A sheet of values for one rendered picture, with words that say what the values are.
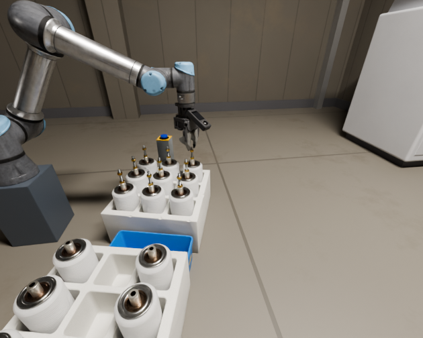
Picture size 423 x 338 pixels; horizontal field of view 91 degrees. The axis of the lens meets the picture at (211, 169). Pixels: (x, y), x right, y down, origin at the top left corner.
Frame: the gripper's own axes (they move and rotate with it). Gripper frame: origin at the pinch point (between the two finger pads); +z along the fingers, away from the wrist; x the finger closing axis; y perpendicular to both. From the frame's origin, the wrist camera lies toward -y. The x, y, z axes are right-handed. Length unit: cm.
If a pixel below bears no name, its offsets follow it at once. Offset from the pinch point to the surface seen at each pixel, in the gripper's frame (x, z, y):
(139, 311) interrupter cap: 58, 9, -32
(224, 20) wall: -179, -69, 95
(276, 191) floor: -37, 34, -32
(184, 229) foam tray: 26.3, 21.4, -16.4
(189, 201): 21.4, 11.3, -15.0
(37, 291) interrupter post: 69, 8, -10
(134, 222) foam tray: 35.8, 19.8, 1.5
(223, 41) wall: -179, -48, 96
